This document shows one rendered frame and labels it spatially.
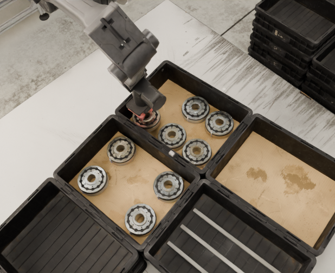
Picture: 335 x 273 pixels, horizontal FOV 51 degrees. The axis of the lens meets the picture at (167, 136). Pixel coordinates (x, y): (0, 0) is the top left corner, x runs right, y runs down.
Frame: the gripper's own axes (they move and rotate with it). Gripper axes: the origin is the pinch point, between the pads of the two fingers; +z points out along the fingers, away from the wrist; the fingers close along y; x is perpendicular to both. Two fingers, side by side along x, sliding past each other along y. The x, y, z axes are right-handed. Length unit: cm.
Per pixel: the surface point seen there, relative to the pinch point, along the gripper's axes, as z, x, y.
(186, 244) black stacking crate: 6.5, -39.7, -25.4
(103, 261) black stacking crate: 7, -23, -46
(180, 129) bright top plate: 3.0, -13.1, 4.3
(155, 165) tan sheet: 6.2, -14.1, -11.3
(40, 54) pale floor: 90, 144, 25
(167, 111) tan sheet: 5.8, -2.9, 8.3
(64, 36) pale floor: 89, 142, 49
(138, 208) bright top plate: 3.7, -20.9, -27.0
